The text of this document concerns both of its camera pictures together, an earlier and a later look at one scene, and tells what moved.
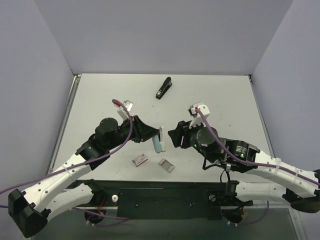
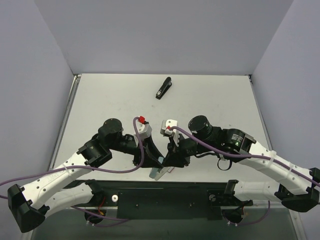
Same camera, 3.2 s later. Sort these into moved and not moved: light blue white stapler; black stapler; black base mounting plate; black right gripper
Moved: black right gripper; light blue white stapler
Not moved: black stapler; black base mounting plate
